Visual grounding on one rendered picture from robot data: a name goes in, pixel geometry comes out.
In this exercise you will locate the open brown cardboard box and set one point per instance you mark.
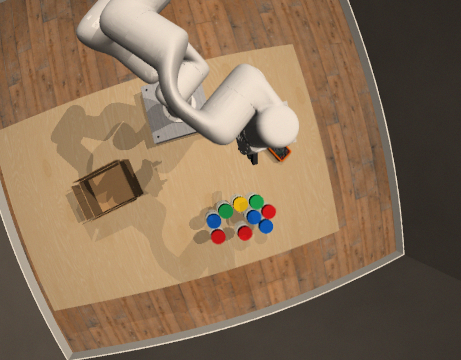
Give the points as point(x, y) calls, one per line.
point(107, 190)

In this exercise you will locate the orange digital multimeter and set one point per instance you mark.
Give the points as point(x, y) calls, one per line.
point(280, 154)

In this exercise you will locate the clear glass bottle with yellow cap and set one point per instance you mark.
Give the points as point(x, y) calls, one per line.
point(240, 204)

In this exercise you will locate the clear bottle with green cap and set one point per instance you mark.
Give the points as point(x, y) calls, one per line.
point(256, 202)
point(224, 209)

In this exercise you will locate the blue bottle cap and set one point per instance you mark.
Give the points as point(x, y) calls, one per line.
point(266, 225)
point(214, 220)
point(252, 215)

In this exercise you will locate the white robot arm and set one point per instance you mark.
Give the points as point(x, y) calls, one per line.
point(157, 44)

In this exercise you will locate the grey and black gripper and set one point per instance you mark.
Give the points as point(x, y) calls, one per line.
point(251, 152)

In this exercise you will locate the clear bottle with red cap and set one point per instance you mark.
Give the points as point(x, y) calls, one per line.
point(244, 232)
point(217, 235)
point(268, 211)

